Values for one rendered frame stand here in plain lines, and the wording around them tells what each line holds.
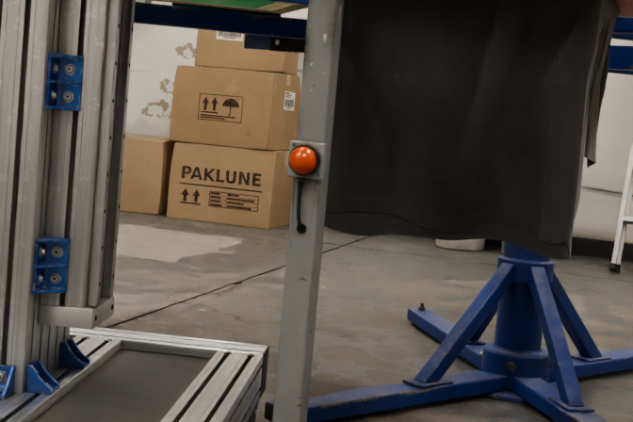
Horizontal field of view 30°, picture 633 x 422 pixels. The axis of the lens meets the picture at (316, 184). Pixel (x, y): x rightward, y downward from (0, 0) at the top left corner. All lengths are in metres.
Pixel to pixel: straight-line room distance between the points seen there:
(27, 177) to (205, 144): 4.62
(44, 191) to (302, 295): 0.52
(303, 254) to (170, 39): 5.52
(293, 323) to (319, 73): 0.34
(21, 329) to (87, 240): 0.17
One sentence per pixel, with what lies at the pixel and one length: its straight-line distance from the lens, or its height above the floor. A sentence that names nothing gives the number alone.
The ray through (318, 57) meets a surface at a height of 0.79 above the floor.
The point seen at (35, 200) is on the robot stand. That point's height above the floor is 0.54.
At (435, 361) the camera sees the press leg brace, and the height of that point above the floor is 0.11.
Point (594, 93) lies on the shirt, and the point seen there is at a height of 0.78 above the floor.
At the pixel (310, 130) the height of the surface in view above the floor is 0.69.
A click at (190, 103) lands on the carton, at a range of 6.52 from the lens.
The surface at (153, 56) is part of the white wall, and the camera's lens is 7.13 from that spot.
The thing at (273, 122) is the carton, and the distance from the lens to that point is 6.36.
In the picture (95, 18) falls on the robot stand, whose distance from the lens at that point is 1.93.
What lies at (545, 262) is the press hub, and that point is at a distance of 3.17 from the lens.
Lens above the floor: 0.74
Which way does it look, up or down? 4 degrees down
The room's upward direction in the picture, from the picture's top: 5 degrees clockwise
